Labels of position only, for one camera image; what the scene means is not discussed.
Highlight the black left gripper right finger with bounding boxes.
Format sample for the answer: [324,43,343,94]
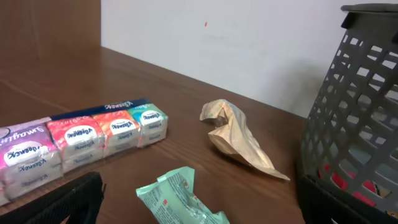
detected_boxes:
[297,175,397,224]

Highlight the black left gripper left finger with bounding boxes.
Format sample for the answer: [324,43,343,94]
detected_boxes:
[1,172,105,224]

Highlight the Kleenex tissue multipack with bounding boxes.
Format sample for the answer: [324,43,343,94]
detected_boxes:
[1,99,169,205]

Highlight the mint green packet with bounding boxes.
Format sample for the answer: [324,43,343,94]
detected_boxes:
[136,167,229,224]

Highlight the grey plastic lattice basket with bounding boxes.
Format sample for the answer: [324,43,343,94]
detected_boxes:
[295,2,398,224]

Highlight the crumpled beige paper pouch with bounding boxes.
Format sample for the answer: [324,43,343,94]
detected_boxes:
[200,99,290,181]

